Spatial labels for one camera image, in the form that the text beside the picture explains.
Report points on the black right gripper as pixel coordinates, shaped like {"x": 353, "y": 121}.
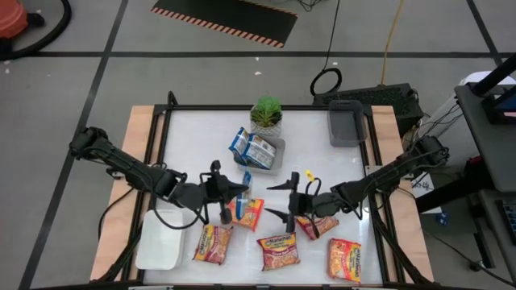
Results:
{"x": 310, "y": 203}

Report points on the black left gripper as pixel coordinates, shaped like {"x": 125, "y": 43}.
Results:
{"x": 201, "y": 191}

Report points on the blue ramen packet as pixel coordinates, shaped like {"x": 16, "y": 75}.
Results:
{"x": 244, "y": 201}
{"x": 260, "y": 152}
{"x": 238, "y": 145}

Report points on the orange chicken ramen packet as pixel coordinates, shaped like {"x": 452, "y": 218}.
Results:
{"x": 254, "y": 215}

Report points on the red roast beef ramen packet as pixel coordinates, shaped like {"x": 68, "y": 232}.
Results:
{"x": 279, "y": 250}
{"x": 324, "y": 224}
{"x": 213, "y": 243}
{"x": 344, "y": 259}

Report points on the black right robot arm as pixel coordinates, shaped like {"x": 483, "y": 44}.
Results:
{"x": 387, "y": 177}

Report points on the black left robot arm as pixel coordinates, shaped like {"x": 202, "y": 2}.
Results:
{"x": 121, "y": 161}

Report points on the light grey plastic bin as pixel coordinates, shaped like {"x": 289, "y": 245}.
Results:
{"x": 281, "y": 149}

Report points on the green plant in white pot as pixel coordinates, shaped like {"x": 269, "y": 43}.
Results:
{"x": 266, "y": 110}

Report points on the white plastic bin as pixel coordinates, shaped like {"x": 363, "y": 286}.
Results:
{"x": 161, "y": 241}

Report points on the dark grey plastic bin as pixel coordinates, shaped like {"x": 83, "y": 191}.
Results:
{"x": 346, "y": 129}

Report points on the light wooden side board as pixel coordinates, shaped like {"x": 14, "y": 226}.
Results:
{"x": 383, "y": 133}
{"x": 137, "y": 133}

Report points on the white paper sheet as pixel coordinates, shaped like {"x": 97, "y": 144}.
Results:
{"x": 423, "y": 187}

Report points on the small blue object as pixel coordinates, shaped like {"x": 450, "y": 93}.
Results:
{"x": 443, "y": 219}

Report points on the black desk leg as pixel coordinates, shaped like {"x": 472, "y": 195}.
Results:
{"x": 451, "y": 193}

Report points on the black hazard-striped floor mat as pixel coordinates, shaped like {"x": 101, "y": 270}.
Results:
{"x": 225, "y": 18}

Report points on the grey desk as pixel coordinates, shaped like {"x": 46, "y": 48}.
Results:
{"x": 492, "y": 153}

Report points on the black keyboard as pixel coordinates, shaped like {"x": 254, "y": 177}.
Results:
{"x": 508, "y": 221}

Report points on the black desk monitor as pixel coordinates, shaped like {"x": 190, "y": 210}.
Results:
{"x": 500, "y": 108}

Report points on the black slanted pole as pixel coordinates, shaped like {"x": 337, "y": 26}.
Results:
{"x": 493, "y": 74}

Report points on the orange vacuum cleaner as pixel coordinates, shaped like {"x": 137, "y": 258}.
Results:
{"x": 10, "y": 18}

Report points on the black table frame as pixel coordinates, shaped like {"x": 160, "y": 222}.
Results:
{"x": 201, "y": 107}

